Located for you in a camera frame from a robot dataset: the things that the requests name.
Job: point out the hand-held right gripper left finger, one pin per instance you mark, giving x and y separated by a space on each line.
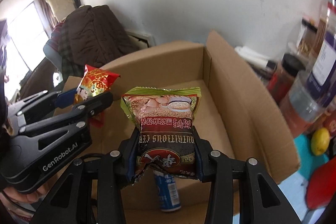
130 161

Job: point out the grey chair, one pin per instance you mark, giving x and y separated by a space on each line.
52 56

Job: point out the blue candy roll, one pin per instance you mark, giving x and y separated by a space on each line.
168 192

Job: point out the window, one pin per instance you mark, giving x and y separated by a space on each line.
23 43

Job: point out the green plaid cloth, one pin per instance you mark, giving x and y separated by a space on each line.
68 56

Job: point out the brown cereal packet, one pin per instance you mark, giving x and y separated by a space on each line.
162 121

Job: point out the small red snack packet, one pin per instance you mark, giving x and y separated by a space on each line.
97 79

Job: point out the yellow green fruit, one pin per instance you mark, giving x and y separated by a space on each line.
320 141

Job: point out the red tin canister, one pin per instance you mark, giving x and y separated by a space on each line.
323 184

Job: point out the cream board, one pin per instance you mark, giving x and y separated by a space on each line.
61 3

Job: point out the person's left hand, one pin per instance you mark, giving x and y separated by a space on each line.
21 197

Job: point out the curtain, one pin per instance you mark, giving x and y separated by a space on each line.
46 14

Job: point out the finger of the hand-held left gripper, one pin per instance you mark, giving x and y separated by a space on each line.
97 103
65 98

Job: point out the large red spice jar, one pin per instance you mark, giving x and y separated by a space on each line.
299 108

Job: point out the white papers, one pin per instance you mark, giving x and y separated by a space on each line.
252 58

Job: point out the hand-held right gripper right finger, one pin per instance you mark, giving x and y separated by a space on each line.
202 161

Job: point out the purple label jar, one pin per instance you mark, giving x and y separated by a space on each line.
324 56

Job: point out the cardboard box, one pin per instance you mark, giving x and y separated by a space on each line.
236 98

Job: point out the brown jacket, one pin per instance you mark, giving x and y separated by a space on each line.
99 35

